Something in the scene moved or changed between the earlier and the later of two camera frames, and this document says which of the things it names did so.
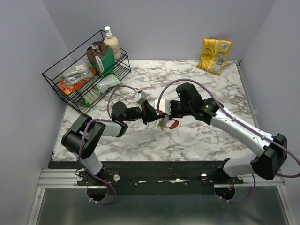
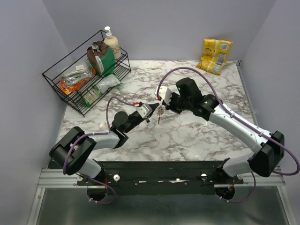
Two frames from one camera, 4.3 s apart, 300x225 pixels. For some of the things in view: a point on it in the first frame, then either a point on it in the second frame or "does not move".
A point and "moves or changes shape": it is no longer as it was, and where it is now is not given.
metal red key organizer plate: (172, 124) moves or changes shape
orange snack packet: (68, 89) does not move
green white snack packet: (91, 94) does not move
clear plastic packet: (77, 71) does not move
